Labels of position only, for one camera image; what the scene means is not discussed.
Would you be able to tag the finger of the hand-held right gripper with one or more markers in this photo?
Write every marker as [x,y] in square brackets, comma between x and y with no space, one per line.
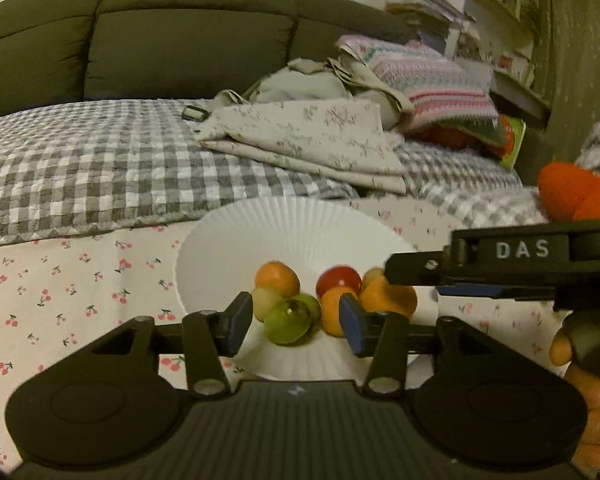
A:
[470,290]
[415,267]

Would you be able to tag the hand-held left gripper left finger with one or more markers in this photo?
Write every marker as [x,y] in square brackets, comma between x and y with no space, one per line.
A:
[240,317]

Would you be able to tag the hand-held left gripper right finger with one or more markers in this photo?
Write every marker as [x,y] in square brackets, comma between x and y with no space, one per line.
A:
[352,325]

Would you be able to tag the yellow-green plum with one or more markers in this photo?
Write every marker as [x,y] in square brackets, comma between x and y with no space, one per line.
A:
[261,302]
[372,276]

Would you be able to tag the large orange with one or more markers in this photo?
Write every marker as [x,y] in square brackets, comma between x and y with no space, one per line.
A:
[390,300]

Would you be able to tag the green plum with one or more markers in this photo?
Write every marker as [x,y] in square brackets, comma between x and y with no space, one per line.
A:
[311,305]
[287,322]

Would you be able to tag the red tomato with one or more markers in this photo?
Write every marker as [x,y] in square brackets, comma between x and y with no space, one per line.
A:
[337,279]

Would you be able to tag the white ribbed bowl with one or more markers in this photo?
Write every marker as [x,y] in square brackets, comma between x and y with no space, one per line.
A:
[305,230]

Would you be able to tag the person's right hand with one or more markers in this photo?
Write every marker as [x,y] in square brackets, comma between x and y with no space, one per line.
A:
[587,390]

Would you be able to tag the orange plush toy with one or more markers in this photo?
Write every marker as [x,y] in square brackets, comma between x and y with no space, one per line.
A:
[570,190]

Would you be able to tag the orange cushion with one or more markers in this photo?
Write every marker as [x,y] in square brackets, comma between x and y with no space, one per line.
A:
[450,137]

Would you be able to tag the green printed packet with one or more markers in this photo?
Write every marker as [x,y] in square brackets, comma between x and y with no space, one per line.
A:
[512,142]

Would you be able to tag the folded floral cloth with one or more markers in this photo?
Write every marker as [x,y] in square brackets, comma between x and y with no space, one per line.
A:
[305,135]

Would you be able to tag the striped knit pillow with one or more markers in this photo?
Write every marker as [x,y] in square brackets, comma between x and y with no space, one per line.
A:
[430,85]

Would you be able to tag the cherry print cloth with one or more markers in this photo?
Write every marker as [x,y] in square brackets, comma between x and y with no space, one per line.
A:
[55,285]

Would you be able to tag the grey checkered blanket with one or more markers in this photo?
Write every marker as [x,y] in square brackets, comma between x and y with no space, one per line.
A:
[80,170]

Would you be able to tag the beige fabric bag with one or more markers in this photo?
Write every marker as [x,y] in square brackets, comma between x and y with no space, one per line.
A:
[300,82]

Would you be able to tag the stack of papers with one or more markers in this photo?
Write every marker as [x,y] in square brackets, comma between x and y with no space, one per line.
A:
[425,7]

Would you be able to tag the white bookshelf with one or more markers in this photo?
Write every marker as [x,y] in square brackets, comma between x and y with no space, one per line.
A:
[505,5]

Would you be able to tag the olive green sofa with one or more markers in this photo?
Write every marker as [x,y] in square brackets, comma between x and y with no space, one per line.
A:
[180,35]

